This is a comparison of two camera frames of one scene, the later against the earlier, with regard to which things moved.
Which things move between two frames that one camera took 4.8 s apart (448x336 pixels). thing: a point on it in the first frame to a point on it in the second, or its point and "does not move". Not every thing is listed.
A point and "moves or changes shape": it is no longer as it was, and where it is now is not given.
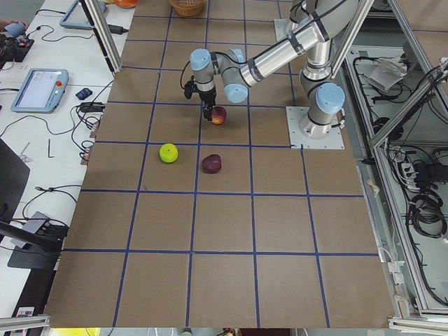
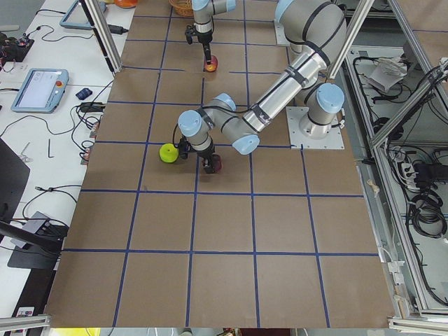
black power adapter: x=36 y=223 does not move
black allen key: x=49 y=140 does not move
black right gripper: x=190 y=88 to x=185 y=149
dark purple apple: x=211 y=164 does not move
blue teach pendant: x=41 y=91 does not move
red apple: x=218 y=115 moves or changes shape
